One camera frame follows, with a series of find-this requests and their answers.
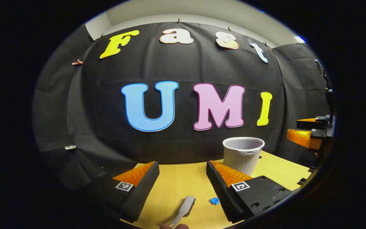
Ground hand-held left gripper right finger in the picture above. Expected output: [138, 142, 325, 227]
[206, 160, 293, 224]

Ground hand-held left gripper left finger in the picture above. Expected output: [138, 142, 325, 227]
[88, 161, 160, 223]

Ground grey ribbed garbage bin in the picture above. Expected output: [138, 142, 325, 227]
[223, 137, 265, 177]

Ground small grey broom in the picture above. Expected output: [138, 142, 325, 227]
[167, 196, 196, 228]

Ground wooden desktop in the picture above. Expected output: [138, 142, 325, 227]
[119, 150, 312, 229]

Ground black backdrop cloth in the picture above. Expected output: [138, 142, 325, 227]
[32, 22, 331, 191]

